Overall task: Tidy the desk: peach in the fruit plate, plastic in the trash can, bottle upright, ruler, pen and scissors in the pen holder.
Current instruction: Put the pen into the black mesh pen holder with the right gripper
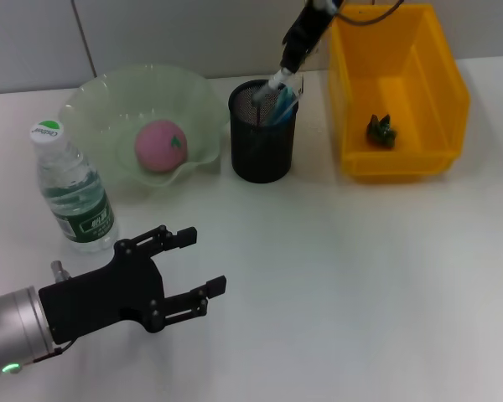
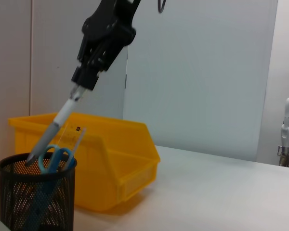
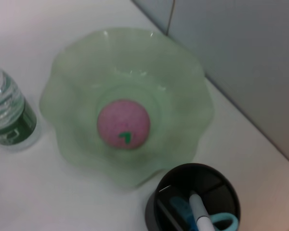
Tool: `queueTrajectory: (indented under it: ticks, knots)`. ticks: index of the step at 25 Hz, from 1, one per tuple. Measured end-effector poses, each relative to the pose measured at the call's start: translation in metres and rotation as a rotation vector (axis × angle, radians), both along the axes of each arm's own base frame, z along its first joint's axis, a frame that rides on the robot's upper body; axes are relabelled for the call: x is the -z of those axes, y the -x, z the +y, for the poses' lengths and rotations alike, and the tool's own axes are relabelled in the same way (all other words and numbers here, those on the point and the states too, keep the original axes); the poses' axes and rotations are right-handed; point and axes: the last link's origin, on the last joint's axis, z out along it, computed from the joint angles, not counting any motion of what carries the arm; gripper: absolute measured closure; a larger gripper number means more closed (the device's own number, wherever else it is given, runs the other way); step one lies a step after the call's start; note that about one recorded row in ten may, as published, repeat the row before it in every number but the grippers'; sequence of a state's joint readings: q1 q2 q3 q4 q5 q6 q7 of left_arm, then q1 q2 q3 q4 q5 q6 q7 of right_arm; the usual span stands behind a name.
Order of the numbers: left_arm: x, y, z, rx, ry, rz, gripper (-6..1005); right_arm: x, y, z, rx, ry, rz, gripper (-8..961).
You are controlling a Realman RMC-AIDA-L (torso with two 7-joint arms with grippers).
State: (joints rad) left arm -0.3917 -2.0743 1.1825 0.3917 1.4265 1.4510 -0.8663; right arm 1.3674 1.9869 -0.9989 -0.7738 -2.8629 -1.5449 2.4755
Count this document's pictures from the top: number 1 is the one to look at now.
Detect pink peach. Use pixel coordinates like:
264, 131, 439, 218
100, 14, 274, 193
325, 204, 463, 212
133, 119, 189, 173

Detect green plastic scrap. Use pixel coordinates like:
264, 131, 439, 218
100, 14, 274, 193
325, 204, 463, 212
365, 112, 399, 150

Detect clear silver pen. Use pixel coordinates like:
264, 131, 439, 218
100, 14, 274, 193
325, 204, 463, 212
250, 69, 293, 109

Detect left gripper connector cable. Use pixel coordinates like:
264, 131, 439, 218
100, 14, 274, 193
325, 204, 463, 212
31, 259, 75, 364

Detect clear green-label water bottle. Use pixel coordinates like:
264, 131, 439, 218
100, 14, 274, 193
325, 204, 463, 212
28, 119, 119, 253

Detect yellow plastic bin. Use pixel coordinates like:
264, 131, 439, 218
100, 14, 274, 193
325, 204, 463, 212
326, 3, 471, 183

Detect transparent plastic ruler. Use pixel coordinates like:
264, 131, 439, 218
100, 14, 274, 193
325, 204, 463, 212
276, 74, 306, 122

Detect right gripper connector cable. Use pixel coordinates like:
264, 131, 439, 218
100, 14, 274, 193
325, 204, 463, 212
314, 0, 406, 27

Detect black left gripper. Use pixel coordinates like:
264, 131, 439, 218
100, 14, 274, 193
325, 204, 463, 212
38, 224, 228, 347

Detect blue scissors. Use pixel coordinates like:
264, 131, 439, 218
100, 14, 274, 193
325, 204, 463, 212
264, 83, 298, 126

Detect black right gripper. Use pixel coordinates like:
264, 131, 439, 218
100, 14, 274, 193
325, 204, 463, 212
279, 0, 341, 76

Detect green glass fruit plate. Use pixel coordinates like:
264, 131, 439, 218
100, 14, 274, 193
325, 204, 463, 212
58, 62, 231, 189

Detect gripper connector cable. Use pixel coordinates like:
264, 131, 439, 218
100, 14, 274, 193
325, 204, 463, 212
314, 0, 406, 27
31, 259, 75, 364

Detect black mesh pen holder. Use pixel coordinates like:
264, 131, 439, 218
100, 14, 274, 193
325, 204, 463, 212
228, 79, 298, 184

